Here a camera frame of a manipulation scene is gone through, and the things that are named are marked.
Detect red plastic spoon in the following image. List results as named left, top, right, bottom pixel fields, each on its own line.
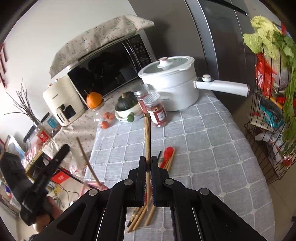
left=159, top=147, right=174, bottom=169

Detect white electric cooking pot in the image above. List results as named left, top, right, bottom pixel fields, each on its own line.
left=138, top=56, right=249, bottom=111

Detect clear jar black lid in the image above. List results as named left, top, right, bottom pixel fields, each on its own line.
left=41, top=113, right=61, bottom=137

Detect pale green cabbage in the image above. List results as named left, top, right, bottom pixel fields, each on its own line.
left=243, top=15, right=281, bottom=59

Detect wooden chopstick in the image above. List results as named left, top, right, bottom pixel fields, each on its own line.
left=166, top=149, right=176, bottom=172
left=144, top=113, right=151, bottom=211
left=126, top=196, right=156, bottom=232
left=76, top=137, right=103, bottom=190

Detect green lime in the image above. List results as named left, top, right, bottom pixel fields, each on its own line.
left=126, top=113, right=134, bottom=123

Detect glass jar with tomatoes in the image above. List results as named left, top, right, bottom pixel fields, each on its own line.
left=93, top=101, right=115, bottom=130

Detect black wire storage rack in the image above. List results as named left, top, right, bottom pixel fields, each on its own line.
left=244, top=50, right=295, bottom=184

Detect dark green pumpkin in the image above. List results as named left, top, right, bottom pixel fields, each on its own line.
left=115, top=91, right=138, bottom=111

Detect white air fryer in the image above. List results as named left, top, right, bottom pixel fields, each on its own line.
left=43, top=75, right=86, bottom=126

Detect floral dotted table cloth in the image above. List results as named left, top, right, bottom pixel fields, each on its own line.
left=41, top=77, right=145, bottom=167

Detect person's left hand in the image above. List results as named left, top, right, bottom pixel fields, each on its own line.
left=35, top=196, right=63, bottom=232

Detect orange tangerine fruit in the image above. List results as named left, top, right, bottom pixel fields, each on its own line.
left=86, top=92, right=102, bottom=109

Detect clear jar red goji berries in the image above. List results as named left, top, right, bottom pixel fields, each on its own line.
left=133, top=90, right=148, bottom=113

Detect floral cloth microwave cover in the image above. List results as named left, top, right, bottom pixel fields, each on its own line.
left=49, top=15, right=154, bottom=78

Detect white bowl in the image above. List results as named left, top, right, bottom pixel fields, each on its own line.
left=115, top=103, right=142, bottom=118

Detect green leafy vegetables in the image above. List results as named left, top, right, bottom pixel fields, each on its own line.
left=274, top=32, right=295, bottom=155

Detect clear jar red label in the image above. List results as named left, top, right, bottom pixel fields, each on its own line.
left=144, top=91, right=167, bottom=127

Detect pink perforated utensil basket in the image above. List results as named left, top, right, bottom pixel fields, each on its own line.
left=80, top=182, right=109, bottom=195

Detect black microwave oven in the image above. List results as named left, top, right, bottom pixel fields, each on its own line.
left=68, top=34, right=152, bottom=102

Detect dry twig branches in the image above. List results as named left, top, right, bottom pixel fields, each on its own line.
left=4, top=78, right=41, bottom=127

